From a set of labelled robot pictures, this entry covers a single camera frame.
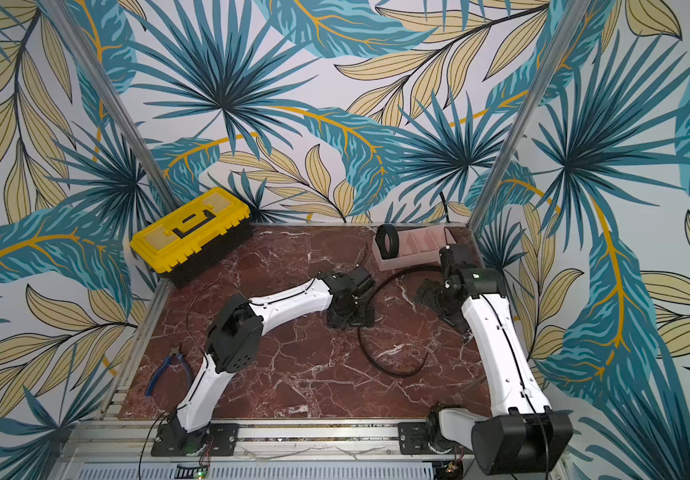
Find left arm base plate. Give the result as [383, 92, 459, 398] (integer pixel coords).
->
[151, 422, 239, 457]

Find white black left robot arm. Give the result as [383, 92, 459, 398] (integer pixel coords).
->
[159, 265, 375, 454]

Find long black leather belt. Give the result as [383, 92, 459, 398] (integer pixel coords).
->
[357, 265, 441, 379]

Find pink plastic divided organizer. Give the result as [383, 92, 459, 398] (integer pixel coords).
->
[371, 225, 457, 272]

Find black belt with buckle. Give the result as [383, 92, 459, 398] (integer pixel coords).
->
[375, 224, 400, 260]

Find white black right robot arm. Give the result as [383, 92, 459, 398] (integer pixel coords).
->
[426, 244, 573, 475]

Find right corner aluminium post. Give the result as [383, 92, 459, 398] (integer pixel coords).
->
[467, 0, 591, 233]

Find aluminium front rail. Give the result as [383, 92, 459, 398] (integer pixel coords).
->
[50, 418, 484, 479]

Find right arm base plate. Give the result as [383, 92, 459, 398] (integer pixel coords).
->
[398, 419, 477, 455]

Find blue handled pliers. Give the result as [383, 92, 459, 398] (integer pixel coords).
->
[144, 347, 194, 397]

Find corner aluminium post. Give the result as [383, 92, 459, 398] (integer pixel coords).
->
[467, 0, 591, 233]
[41, 0, 181, 212]

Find left corner aluminium post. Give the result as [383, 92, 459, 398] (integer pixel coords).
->
[41, 0, 181, 212]

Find yellow black toolbox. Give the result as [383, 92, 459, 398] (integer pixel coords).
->
[130, 187, 252, 288]

